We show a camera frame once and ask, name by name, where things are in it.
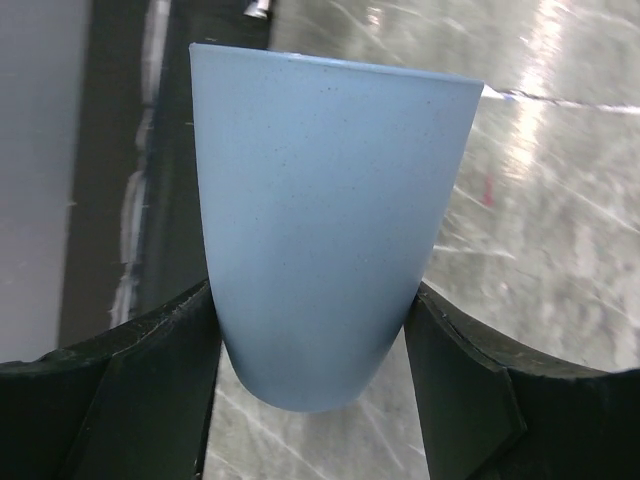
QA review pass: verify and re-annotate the aluminium frame rail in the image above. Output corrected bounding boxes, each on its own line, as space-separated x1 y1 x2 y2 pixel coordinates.
1 1 91 361

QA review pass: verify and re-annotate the light blue cup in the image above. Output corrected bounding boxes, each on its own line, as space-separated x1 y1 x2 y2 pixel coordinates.
189 43 484 412

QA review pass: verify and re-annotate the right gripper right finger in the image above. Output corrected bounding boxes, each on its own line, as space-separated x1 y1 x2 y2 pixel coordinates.
404 288 639 480

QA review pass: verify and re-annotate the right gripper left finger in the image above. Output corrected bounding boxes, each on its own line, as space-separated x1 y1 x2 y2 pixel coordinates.
1 282 221 479

